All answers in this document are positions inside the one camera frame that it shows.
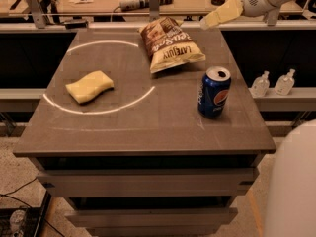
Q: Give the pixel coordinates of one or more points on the grey drawer cabinet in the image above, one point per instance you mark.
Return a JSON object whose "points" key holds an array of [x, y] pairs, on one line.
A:
{"points": [[146, 121]]}

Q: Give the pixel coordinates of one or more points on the clear sanitizer bottle right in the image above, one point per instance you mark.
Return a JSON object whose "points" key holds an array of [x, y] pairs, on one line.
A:
{"points": [[285, 83]]}

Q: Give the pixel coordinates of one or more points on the upper grey drawer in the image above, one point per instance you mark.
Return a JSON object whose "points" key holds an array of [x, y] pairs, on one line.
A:
{"points": [[150, 183]]}

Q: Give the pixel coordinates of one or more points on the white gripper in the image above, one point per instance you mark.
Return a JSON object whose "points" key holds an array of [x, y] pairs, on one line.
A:
{"points": [[255, 0]]}

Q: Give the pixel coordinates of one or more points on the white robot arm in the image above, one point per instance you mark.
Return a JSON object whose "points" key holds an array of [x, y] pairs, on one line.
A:
{"points": [[291, 205]]}

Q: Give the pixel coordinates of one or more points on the black wire basket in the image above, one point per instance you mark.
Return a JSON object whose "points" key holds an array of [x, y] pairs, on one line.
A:
{"points": [[23, 221]]}

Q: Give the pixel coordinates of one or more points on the grey drawer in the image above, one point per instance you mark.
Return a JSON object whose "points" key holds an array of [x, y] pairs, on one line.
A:
{"points": [[151, 217], [150, 183]]}

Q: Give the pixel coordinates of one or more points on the brown chip bag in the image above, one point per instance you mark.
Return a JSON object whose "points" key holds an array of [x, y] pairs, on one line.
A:
{"points": [[167, 45]]}

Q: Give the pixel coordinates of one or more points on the white power strip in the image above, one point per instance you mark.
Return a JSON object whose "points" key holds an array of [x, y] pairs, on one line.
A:
{"points": [[129, 5]]}

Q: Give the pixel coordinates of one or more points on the lower grey drawer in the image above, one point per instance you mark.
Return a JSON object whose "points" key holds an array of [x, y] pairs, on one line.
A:
{"points": [[151, 217]]}

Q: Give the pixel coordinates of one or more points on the yellow sponge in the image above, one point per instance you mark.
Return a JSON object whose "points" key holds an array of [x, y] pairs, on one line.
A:
{"points": [[89, 87]]}

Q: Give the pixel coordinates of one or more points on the clear sanitizer bottle left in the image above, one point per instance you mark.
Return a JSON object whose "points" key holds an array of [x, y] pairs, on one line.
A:
{"points": [[261, 85]]}

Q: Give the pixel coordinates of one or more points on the blue Pepsi can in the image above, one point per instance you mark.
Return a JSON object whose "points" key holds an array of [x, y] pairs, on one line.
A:
{"points": [[213, 91]]}

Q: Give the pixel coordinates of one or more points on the clear sanitizer bottle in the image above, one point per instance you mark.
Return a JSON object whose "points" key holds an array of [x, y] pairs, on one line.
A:
{"points": [[285, 83], [261, 85]]}

